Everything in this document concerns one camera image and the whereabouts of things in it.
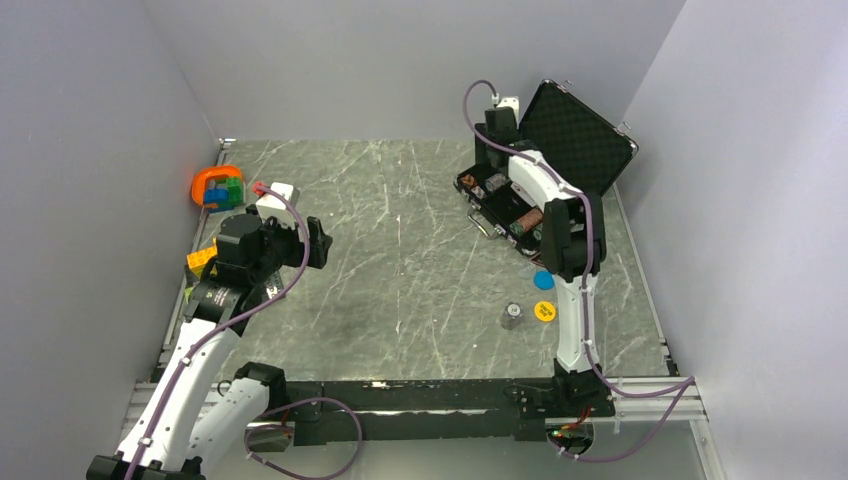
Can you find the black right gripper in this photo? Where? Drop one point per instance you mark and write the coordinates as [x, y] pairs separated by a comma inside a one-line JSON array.
[[483, 146]]

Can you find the red poker chip stack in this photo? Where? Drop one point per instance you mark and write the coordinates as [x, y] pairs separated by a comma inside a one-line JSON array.
[[531, 219]]

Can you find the yellow toy block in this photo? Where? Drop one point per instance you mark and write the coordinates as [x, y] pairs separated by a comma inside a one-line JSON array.
[[196, 261]]

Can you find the green toy block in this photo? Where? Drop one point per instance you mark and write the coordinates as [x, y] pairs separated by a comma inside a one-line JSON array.
[[234, 187]]

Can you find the black poker chip case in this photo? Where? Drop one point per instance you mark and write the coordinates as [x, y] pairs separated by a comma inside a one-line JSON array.
[[584, 148]]

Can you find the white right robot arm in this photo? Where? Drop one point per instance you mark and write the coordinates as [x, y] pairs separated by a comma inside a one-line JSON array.
[[571, 249]]

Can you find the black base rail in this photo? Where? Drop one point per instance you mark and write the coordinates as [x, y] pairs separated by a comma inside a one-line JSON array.
[[320, 420]]

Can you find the blue toy block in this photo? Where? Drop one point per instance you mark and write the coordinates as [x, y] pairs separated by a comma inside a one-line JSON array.
[[214, 198]]

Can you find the perforated metal plate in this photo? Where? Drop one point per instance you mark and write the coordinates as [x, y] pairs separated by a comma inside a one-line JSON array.
[[273, 290]]

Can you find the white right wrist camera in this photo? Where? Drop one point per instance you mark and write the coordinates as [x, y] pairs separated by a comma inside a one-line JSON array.
[[509, 102]]

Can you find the aluminium frame rail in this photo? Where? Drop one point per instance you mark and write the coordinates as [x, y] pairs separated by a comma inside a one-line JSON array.
[[662, 397]]

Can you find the orange plastic bowl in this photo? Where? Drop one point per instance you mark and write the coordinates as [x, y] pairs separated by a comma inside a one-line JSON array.
[[213, 177]]

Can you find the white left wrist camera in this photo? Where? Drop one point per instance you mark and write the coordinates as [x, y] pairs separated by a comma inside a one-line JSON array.
[[269, 203]]

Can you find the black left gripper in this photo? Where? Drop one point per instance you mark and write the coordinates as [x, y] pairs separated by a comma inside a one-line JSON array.
[[318, 243]]

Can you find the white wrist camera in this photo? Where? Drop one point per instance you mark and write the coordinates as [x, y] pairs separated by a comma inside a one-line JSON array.
[[269, 203], [509, 102]]

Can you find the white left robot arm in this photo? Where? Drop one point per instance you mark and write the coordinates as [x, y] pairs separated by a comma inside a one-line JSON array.
[[172, 439]]

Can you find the blue round button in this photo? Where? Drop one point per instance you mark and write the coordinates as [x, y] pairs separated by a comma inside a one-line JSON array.
[[543, 280]]

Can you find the blue orange ten chip stack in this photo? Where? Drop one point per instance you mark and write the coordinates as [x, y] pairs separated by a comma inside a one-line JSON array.
[[478, 192]]

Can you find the yellow dealer button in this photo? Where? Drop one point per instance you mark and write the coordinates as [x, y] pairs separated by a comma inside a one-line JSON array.
[[545, 311]]

